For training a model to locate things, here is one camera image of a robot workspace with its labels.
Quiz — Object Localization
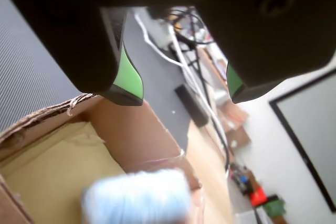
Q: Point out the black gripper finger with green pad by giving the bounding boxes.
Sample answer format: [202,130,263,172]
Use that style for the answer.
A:
[0,0,144,107]
[188,0,336,104]

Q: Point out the light blue yarn-wrapped block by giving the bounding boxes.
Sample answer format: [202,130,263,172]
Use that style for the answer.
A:
[82,168,193,224]

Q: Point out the small black box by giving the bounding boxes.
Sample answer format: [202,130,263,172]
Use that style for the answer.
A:
[174,84,209,128]

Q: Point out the open cardboard box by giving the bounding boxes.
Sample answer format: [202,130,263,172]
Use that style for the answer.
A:
[0,93,205,224]

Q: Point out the black framed grey panel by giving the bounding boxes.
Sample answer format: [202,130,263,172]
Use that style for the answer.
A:
[268,68,336,213]

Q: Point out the narrow black textured mat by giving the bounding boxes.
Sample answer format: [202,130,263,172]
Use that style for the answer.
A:
[122,7,214,154]

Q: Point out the brown cardboard piece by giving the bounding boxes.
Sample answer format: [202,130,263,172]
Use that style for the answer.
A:
[215,102,251,147]

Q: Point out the dark circuit board blue part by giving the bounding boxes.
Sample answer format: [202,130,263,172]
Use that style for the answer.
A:
[230,163,261,196]

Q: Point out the red plastic component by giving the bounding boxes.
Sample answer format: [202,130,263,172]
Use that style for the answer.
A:
[248,185,269,207]

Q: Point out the green circuit board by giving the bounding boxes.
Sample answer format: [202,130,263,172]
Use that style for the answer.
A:
[263,198,287,217]

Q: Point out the black cable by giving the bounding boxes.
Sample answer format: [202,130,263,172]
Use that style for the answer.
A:
[173,8,232,172]

